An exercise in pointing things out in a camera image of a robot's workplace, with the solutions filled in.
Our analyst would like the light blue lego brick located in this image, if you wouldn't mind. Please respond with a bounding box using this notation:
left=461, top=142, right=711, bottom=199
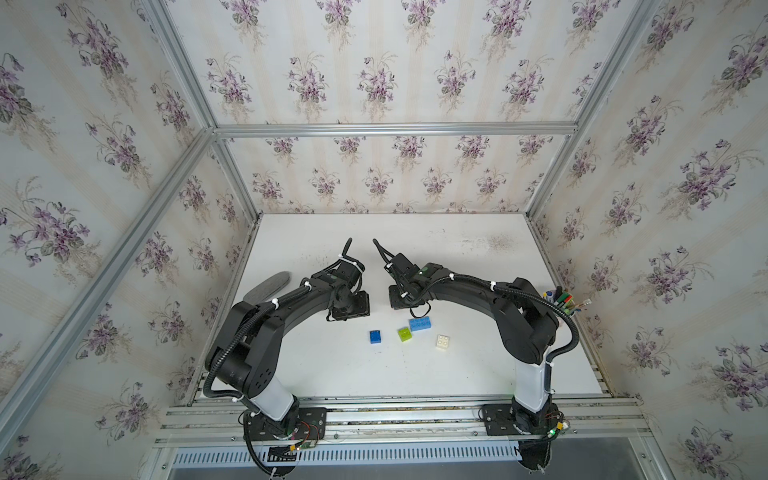
left=409, top=317, right=432, bottom=332

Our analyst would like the green lego brick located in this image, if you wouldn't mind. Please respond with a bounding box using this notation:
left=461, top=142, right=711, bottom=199
left=397, top=327, right=413, bottom=342

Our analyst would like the white lego brick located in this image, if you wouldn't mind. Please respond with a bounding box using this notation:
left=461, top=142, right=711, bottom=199
left=435, top=334, right=450, bottom=351

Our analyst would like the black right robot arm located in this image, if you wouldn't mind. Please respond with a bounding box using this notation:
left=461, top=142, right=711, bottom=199
left=373, top=240, right=580, bottom=414

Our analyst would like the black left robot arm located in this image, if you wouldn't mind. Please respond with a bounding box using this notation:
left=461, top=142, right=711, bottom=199
left=202, top=238, right=370, bottom=423

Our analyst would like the grey fabric pencil case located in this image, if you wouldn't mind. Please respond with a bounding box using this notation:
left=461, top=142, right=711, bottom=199
left=243, top=271, right=291, bottom=305

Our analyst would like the pink pen holder cup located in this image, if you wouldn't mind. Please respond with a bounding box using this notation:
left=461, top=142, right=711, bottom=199
left=542, top=287, right=592, bottom=315

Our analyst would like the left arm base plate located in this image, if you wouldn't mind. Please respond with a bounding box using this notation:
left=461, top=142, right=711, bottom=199
left=240, top=407, right=328, bottom=445

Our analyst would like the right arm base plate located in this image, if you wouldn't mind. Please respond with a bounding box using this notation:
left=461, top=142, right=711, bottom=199
left=478, top=403, right=565, bottom=439

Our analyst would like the aluminium mounting rail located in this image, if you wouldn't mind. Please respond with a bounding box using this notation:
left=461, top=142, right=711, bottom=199
left=151, top=395, right=652, bottom=448

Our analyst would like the white vented cable duct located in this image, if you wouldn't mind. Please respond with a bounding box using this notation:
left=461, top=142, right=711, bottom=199
left=172, top=440, right=522, bottom=469

